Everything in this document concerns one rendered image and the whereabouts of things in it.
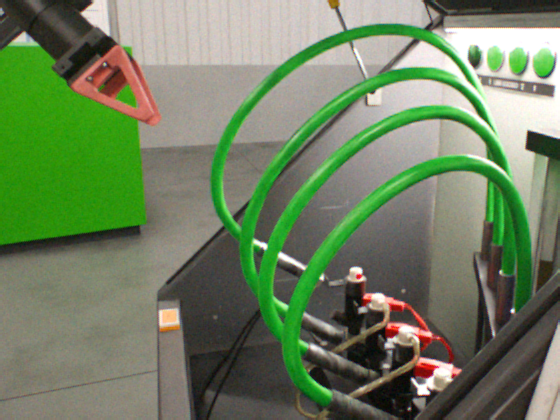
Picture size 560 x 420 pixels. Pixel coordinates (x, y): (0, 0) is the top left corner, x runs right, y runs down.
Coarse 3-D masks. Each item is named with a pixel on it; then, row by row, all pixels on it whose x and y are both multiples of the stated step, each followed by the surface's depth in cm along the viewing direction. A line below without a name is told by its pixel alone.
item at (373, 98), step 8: (328, 0) 93; (336, 0) 93; (336, 8) 94; (344, 24) 95; (352, 48) 97; (360, 64) 98; (368, 96) 99; (376, 96) 100; (368, 104) 100; (376, 104) 100
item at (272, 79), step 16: (352, 32) 64; (368, 32) 64; (384, 32) 65; (400, 32) 65; (416, 32) 66; (432, 32) 67; (320, 48) 63; (448, 48) 68; (288, 64) 62; (464, 64) 69; (272, 80) 62; (256, 96) 62; (480, 96) 71; (240, 112) 62; (224, 144) 62; (224, 160) 63; (224, 208) 64; (224, 224) 65; (256, 240) 67
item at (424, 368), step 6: (420, 360) 59; (426, 360) 58; (414, 366) 58; (420, 366) 58; (426, 366) 58; (432, 366) 58; (438, 366) 58; (444, 366) 58; (450, 366) 58; (414, 372) 58; (420, 372) 58; (426, 372) 58; (432, 372) 58; (456, 372) 57; (426, 378) 58
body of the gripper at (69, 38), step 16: (48, 16) 58; (64, 16) 59; (80, 16) 61; (32, 32) 59; (48, 32) 59; (64, 32) 59; (80, 32) 59; (96, 32) 57; (48, 48) 60; (64, 48) 59; (80, 48) 57; (64, 64) 57
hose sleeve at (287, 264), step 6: (264, 246) 67; (258, 252) 67; (282, 258) 68; (288, 258) 69; (282, 264) 68; (288, 264) 68; (294, 264) 69; (300, 264) 69; (288, 270) 69; (294, 270) 69; (300, 270) 69; (300, 276) 69
